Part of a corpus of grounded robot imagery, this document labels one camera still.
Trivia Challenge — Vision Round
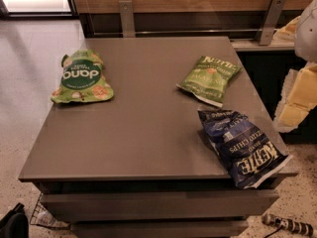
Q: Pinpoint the grey drawer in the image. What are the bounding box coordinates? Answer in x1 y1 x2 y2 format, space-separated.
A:
71 220 248 238
42 189 278 222

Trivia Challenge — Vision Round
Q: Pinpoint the green Dang rice chip bag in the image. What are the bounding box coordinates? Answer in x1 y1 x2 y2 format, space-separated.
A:
51 50 114 103

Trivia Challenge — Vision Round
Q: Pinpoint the metal wall bracket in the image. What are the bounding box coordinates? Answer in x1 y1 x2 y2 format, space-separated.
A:
119 0 136 38
256 0 286 46

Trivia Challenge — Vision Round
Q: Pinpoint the wire basket on floor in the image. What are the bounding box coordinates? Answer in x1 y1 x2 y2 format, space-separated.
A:
29 194 70 230

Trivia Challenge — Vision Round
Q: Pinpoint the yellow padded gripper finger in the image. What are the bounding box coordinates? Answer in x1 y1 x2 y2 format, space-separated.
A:
273 62 317 133

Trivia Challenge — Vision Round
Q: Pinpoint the blue Kettle chip bag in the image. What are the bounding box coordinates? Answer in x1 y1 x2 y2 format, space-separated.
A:
198 110 291 189

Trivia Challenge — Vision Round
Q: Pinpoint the upper grey drawer front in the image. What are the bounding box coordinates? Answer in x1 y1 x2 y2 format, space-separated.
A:
42 189 278 222

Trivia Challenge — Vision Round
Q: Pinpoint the left metal wall bracket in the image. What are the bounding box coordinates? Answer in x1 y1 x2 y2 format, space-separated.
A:
119 0 136 38

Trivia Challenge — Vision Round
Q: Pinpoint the lower grey drawer front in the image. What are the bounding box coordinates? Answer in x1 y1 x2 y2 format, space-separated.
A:
71 220 248 238

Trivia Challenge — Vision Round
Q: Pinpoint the right metal wall bracket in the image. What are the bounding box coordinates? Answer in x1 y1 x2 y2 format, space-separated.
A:
256 0 286 46

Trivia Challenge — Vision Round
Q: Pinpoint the green Kettle jalapeno chip bag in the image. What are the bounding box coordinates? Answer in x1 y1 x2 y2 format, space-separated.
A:
177 56 242 108

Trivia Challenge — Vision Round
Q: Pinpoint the grey drawer cabinet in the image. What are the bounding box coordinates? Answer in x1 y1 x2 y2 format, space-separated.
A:
20 37 295 227

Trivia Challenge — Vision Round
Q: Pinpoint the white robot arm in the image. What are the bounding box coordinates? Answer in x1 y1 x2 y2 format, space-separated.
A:
273 0 317 133

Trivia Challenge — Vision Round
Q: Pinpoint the power strip on floor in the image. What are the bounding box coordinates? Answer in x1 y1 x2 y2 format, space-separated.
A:
262 213 317 238

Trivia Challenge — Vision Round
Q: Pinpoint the black bag on floor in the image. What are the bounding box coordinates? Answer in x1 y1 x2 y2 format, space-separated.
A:
0 203 29 238

